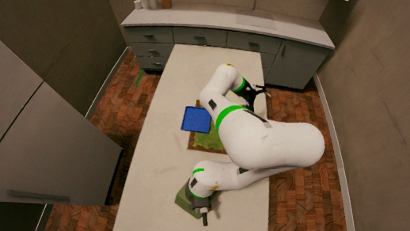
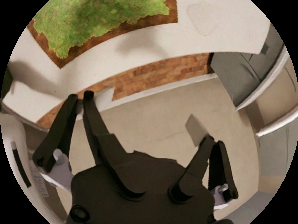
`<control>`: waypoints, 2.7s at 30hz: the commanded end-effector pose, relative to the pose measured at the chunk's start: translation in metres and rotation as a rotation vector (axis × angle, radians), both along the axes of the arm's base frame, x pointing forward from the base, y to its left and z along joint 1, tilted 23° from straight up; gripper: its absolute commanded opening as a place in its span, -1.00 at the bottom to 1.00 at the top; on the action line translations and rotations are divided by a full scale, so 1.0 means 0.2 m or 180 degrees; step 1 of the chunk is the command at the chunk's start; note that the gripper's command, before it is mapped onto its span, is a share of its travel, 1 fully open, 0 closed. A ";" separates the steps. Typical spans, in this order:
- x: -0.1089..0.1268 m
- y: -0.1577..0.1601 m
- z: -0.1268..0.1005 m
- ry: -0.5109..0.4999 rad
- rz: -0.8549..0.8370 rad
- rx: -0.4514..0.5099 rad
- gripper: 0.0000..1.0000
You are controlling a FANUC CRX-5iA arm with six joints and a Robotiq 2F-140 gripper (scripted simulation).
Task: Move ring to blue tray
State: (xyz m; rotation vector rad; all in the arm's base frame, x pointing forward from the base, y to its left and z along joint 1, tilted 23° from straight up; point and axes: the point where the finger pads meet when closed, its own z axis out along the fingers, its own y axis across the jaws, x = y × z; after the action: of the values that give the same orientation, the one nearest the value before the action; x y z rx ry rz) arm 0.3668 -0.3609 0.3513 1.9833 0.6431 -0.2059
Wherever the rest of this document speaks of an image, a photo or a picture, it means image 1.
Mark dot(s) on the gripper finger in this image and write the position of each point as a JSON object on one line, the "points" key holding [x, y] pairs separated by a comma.
{"points": [[250, 105], [262, 90]]}

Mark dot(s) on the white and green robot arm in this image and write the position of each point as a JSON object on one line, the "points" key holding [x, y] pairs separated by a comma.
{"points": [[257, 147]]}

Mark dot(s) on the blue tray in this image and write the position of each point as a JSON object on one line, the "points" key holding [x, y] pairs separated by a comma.
{"points": [[196, 119]]}

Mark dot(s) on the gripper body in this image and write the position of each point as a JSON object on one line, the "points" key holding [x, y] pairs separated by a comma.
{"points": [[250, 94]]}

